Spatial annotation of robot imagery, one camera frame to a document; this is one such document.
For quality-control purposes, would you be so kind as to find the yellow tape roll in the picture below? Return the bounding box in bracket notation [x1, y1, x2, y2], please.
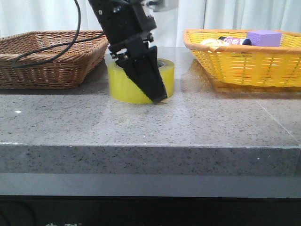
[107, 58, 175, 104]

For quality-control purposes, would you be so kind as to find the yellow woven basket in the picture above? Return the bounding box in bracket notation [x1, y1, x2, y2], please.
[183, 29, 301, 87]

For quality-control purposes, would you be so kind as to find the purple foam block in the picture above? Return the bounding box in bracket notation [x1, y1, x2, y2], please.
[247, 30, 282, 47]

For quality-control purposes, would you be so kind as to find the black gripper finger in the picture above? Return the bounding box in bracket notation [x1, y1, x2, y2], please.
[116, 46, 167, 104]

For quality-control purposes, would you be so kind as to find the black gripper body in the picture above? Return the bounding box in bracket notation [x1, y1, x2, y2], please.
[89, 0, 157, 58]

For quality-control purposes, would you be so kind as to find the black cable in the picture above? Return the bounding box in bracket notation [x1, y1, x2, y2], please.
[12, 0, 104, 68]

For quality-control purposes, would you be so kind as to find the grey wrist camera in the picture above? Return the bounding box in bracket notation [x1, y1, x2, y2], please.
[144, 0, 179, 12]

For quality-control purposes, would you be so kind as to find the brown wicker basket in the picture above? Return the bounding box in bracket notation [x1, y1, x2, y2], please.
[0, 30, 109, 89]

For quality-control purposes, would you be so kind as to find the white curtain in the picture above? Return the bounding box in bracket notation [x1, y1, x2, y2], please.
[0, 0, 301, 47]

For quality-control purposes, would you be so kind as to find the purple labelled black tube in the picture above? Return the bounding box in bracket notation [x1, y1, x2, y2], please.
[219, 36, 252, 46]

